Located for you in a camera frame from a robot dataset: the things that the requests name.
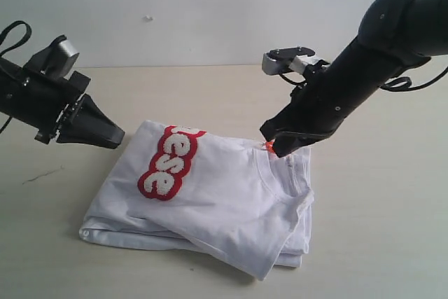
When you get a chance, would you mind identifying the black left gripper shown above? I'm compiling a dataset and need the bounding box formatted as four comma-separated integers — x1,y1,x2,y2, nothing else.
20,65,125,149

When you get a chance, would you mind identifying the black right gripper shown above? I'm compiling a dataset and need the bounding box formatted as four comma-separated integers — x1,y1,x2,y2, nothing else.
260,78,347,158

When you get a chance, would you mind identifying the white t-shirt with red lettering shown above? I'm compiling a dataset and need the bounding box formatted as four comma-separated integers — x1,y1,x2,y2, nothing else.
79,120,314,280

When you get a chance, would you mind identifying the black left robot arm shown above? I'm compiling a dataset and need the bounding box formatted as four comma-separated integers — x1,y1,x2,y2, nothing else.
1,58,125,149

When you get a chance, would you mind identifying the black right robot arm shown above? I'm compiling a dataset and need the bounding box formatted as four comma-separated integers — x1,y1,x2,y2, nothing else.
260,0,447,158

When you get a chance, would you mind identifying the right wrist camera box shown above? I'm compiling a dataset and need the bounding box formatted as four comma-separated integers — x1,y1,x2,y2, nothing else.
261,46,330,76

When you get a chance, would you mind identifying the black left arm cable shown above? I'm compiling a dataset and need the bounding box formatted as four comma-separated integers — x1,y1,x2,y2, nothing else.
0,20,32,135

